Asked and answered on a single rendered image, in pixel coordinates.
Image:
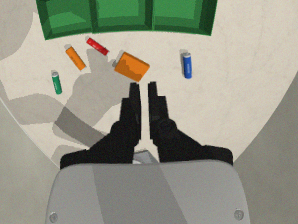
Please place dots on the orange block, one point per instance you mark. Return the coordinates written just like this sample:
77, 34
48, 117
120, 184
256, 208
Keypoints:
131, 67

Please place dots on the red battery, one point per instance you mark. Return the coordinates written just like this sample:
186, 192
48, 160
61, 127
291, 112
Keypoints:
98, 47

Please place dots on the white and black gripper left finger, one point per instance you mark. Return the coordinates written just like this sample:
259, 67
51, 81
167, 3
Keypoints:
124, 136

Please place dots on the green battery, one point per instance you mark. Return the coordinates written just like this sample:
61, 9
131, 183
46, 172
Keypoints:
56, 82

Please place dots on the green three-compartment tray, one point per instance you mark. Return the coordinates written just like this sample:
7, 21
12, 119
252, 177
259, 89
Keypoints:
60, 18

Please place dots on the orange battery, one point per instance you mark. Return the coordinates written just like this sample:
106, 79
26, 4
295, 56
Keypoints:
76, 59

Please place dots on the blue battery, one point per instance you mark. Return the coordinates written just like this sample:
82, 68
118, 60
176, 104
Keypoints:
187, 65

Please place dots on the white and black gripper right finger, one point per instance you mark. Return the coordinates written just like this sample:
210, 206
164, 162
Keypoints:
175, 145

